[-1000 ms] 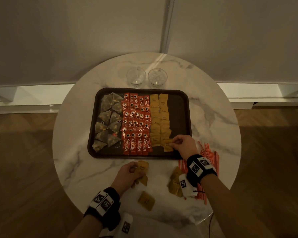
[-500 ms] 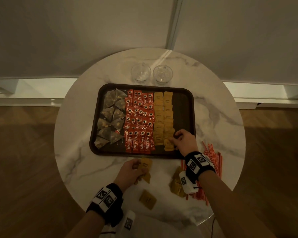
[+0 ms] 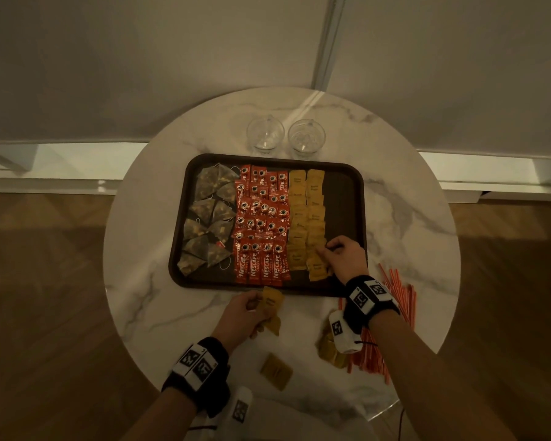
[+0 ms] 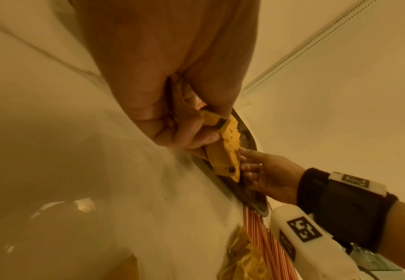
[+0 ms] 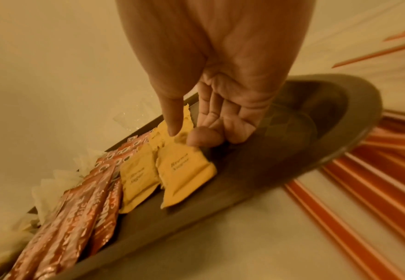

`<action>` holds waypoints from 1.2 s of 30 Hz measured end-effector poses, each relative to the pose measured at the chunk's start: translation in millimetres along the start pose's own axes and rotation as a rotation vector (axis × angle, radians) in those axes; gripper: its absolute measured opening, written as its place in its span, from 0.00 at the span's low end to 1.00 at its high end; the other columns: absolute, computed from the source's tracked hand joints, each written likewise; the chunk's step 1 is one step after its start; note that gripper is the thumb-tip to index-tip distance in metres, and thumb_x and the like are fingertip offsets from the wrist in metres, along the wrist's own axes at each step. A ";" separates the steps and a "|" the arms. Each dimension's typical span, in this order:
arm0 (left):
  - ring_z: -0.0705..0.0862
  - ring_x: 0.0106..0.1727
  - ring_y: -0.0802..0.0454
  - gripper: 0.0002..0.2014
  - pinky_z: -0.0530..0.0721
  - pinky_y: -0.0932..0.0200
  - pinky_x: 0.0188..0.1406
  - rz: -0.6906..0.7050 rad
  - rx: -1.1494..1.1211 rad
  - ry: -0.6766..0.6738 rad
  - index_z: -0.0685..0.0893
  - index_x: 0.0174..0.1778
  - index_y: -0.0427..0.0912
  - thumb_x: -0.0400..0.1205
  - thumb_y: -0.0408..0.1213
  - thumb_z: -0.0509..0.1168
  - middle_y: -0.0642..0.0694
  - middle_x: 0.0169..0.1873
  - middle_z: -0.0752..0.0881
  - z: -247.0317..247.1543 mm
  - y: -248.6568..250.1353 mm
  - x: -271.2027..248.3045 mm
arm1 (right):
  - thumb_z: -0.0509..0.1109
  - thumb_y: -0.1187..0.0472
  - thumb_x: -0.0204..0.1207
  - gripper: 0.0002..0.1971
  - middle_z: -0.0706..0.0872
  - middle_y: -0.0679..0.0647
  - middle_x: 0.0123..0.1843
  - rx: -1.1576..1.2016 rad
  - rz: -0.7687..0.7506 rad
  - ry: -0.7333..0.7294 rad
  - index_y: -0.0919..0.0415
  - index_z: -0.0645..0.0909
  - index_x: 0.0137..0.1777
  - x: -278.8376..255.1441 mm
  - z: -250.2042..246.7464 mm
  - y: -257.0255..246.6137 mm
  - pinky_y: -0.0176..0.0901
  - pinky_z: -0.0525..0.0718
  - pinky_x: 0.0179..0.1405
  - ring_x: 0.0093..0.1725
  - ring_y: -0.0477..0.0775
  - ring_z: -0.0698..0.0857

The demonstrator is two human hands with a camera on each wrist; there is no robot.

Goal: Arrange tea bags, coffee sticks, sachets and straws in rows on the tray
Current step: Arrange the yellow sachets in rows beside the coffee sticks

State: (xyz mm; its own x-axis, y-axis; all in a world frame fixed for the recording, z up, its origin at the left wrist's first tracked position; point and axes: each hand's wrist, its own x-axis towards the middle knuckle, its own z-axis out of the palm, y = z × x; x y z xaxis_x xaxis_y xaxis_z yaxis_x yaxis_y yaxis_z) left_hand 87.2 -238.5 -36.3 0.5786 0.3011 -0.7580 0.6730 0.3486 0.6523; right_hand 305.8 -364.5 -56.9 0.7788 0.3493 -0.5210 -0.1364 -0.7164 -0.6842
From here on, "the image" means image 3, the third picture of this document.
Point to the black right wristband with markers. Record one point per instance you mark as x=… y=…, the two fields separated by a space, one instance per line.
x=353 y=316

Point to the red Nescafe sachets group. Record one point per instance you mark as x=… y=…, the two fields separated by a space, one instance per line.
x=261 y=225

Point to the neat columns of sugar packets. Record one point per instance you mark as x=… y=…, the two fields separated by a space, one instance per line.
x=307 y=211

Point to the round white marble table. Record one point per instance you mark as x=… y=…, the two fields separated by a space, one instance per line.
x=73 y=165

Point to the person's right hand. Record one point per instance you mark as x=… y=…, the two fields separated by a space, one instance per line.
x=349 y=259

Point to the dark brown tray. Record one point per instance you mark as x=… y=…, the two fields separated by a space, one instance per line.
x=346 y=202

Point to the pile of orange stick packets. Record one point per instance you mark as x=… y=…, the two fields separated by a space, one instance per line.
x=401 y=293

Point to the neat cluster of tea bags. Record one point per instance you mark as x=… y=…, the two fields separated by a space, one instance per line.
x=209 y=183

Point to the clear glass cup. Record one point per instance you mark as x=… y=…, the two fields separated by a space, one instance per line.
x=306 y=136
x=265 y=134

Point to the person's left hand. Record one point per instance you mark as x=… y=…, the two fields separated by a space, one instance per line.
x=236 y=321

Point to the person's right forearm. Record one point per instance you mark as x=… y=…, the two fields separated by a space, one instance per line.
x=431 y=385

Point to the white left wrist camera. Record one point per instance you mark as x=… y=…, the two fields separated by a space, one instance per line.
x=239 y=411

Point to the black wristband with markers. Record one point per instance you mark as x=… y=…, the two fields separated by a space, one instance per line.
x=353 y=316
x=216 y=390

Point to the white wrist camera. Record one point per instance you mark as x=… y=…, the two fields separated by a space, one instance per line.
x=342 y=330
x=239 y=411

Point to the pile of yellow sachets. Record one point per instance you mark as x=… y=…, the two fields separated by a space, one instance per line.
x=328 y=351

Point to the black left wristband with markers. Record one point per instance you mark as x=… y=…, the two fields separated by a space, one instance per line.
x=216 y=390

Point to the perforated metal wall rail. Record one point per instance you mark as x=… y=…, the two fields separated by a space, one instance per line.
x=330 y=41

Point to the person's white trousers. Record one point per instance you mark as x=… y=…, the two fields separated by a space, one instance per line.
x=294 y=422

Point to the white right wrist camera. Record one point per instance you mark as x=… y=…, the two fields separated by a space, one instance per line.
x=342 y=330

